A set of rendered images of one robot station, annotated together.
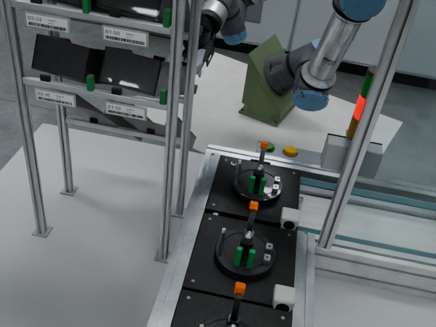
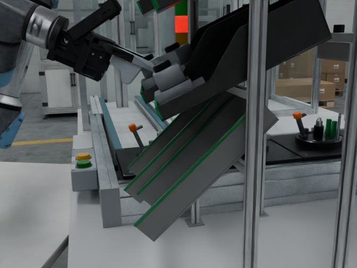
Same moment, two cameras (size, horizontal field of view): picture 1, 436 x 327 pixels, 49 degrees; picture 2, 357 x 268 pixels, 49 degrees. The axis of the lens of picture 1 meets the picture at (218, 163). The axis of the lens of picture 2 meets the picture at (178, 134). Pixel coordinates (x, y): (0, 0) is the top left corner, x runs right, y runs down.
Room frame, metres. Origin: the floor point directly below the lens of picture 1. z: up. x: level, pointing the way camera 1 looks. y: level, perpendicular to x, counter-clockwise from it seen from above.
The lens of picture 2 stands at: (1.32, 0.91, 1.32)
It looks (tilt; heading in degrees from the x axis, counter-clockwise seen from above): 15 degrees down; 251
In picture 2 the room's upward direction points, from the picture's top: 1 degrees counter-clockwise
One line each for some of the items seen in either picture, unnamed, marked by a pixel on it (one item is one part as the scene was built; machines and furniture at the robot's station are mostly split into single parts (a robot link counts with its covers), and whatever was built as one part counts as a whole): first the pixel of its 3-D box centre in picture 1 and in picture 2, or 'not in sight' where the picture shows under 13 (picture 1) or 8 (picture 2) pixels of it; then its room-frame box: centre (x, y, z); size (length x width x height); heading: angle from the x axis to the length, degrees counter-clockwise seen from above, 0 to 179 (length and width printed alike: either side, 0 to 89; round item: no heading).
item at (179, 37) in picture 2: (361, 127); (183, 40); (0.89, -0.29, 1.28); 0.05 x 0.05 x 0.05
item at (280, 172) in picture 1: (255, 191); (161, 160); (1.03, -0.11, 0.96); 0.24 x 0.24 x 0.02; 85
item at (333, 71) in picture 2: not in sight; (310, 66); (-3.84, -5.87, 0.52); 1.20 x 0.81 x 1.05; 83
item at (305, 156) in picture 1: (288, 159); (84, 167); (1.23, -0.22, 0.93); 0.21 x 0.07 x 0.06; 85
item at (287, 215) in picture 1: (289, 219); not in sight; (0.92, -0.20, 0.97); 0.05 x 0.05 x 0.04; 85
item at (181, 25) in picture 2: (368, 107); (183, 24); (0.89, -0.29, 1.33); 0.05 x 0.05 x 0.05
